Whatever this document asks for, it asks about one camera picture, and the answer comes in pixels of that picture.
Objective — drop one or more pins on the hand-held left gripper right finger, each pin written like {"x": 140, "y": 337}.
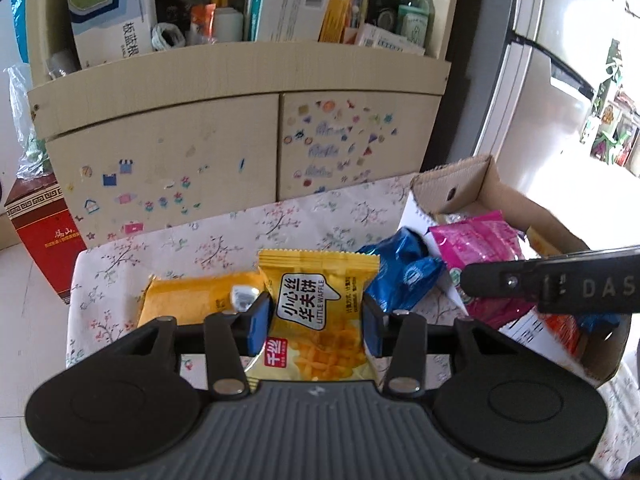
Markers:
{"x": 372, "y": 327}

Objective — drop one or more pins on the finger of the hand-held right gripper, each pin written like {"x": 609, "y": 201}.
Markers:
{"x": 495, "y": 280}

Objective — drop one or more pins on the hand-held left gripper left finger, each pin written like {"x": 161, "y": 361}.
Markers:
{"x": 259, "y": 325}

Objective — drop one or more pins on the pink snack packet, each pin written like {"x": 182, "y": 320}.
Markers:
{"x": 475, "y": 240}

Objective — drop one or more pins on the yellow waffle snack packet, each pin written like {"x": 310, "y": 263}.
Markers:
{"x": 320, "y": 310}

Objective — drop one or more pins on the brown cardboard box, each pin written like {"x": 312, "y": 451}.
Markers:
{"x": 500, "y": 190}

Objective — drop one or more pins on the light blue snack packet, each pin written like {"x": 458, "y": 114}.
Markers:
{"x": 600, "y": 321}

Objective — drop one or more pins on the orange snack packet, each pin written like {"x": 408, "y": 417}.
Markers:
{"x": 565, "y": 335}

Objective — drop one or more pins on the floral tablecloth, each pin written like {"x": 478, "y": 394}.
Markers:
{"x": 225, "y": 245}

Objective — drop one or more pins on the silver refrigerator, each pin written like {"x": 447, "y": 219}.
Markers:
{"x": 550, "y": 135}

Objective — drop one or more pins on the cluster of colourful fridge magnets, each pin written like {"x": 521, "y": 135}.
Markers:
{"x": 612, "y": 125}

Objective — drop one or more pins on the beige wooden cabinet with stickers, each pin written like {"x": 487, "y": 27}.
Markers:
{"x": 175, "y": 125}

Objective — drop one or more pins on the red patterned box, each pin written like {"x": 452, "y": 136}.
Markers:
{"x": 45, "y": 245}

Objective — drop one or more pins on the small white boxes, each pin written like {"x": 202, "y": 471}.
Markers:
{"x": 385, "y": 40}

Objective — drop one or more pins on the green glass bottle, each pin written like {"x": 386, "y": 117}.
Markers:
{"x": 414, "y": 20}

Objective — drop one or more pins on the white plastic bottle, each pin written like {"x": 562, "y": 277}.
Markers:
{"x": 228, "y": 25}

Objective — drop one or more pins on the clear plastic bag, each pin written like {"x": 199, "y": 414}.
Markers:
{"x": 25, "y": 125}

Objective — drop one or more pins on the yellow flat box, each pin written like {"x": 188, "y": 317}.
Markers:
{"x": 337, "y": 10}

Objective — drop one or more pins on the orange small packet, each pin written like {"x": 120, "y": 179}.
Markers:
{"x": 202, "y": 17}

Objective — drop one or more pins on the large white box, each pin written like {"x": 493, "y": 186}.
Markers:
{"x": 290, "y": 5}

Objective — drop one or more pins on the grey roll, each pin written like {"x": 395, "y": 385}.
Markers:
{"x": 60, "y": 62}

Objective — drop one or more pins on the blue and white carton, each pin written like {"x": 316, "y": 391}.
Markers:
{"x": 110, "y": 20}

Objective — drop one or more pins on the blue printed bag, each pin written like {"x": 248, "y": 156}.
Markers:
{"x": 12, "y": 15}

